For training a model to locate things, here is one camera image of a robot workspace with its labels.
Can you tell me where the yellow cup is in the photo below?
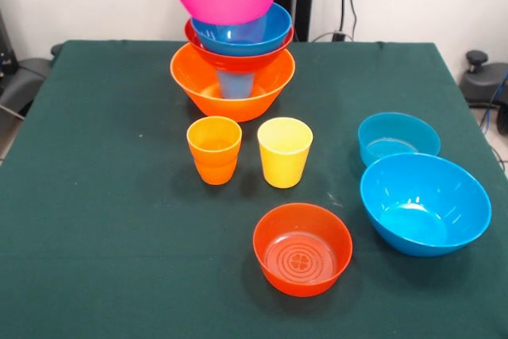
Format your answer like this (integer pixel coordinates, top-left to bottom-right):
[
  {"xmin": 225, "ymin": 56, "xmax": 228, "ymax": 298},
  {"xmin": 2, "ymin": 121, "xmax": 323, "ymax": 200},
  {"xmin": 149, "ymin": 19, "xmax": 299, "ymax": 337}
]
[{"xmin": 256, "ymin": 117, "xmax": 314, "ymax": 189}]

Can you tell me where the black wall cable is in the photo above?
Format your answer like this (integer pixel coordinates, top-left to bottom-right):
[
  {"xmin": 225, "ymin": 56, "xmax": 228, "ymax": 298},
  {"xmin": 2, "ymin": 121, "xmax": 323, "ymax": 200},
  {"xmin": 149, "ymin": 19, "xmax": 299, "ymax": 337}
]
[{"xmin": 313, "ymin": 0, "xmax": 358, "ymax": 42}]

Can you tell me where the blue cup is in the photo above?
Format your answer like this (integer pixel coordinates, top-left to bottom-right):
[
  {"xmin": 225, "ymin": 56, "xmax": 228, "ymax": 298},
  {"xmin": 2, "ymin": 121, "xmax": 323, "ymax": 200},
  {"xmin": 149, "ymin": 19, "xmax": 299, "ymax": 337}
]
[{"xmin": 216, "ymin": 70, "xmax": 256, "ymax": 99}]

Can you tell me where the orange cup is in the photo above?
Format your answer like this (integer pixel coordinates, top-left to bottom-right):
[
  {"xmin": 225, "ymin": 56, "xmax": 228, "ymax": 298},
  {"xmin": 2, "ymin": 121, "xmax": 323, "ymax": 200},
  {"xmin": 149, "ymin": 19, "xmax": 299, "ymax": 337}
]
[
  {"xmin": 193, "ymin": 155, "xmax": 239, "ymax": 186},
  {"xmin": 187, "ymin": 116, "xmax": 243, "ymax": 168}
]

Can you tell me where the dark green table cloth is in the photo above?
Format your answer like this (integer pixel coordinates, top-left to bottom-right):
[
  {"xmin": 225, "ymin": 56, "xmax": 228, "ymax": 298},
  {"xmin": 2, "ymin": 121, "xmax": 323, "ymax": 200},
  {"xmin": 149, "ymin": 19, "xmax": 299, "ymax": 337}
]
[{"xmin": 0, "ymin": 40, "xmax": 508, "ymax": 339}]

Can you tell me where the large blue bowl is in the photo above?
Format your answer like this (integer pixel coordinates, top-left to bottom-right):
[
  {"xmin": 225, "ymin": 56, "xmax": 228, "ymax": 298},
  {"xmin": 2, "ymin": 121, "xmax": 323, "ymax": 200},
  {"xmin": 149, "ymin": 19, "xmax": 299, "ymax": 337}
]
[
  {"xmin": 190, "ymin": 2, "xmax": 294, "ymax": 56},
  {"xmin": 360, "ymin": 152, "xmax": 493, "ymax": 257}
]

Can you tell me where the black pedestal leg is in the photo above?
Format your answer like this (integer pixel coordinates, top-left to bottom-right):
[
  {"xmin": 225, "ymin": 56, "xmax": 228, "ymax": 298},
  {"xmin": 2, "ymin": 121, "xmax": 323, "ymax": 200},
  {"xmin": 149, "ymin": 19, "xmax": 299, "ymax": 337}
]
[
  {"xmin": 0, "ymin": 43, "xmax": 63, "ymax": 117},
  {"xmin": 460, "ymin": 50, "xmax": 508, "ymax": 136}
]

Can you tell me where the small teal blue bowl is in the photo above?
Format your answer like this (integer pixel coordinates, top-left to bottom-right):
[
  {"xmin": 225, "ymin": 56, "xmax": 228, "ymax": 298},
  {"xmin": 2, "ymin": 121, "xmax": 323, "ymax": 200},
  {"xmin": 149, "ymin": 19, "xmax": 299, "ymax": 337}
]
[{"xmin": 357, "ymin": 112, "xmax": 441, "ymax": 168}]

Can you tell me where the large orange bowl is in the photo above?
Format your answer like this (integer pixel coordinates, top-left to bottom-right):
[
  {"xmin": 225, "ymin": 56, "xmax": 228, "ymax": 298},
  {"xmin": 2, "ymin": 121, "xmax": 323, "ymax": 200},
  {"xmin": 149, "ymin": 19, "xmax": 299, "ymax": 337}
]
[{"xmin": 170, "ymin": 42, "xmax": 297, "ymax": 123}]

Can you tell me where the blue cable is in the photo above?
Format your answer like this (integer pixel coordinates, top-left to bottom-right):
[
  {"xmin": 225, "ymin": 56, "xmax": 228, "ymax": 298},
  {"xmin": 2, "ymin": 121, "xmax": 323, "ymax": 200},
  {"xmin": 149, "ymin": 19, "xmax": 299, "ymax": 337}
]
[{"xmin": 479, "ymin": 72, "xmax": 508, "ymax": 133}]

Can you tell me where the wide red bowl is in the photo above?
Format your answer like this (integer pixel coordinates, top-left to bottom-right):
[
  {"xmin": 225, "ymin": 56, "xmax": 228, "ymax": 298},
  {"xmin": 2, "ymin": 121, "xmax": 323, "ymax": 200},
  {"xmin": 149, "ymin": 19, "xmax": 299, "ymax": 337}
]
[{"xmin": 184, "ymin": 17, "xmax": 295, "ymax": 75}]

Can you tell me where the small red bowl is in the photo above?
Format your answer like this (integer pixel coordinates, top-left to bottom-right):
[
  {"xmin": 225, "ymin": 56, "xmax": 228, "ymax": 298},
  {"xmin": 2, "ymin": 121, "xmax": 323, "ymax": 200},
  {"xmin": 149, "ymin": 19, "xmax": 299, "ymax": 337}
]
[{"xmin": 252, "ymin": 202, "xmax": 353, "ymax": 298}]

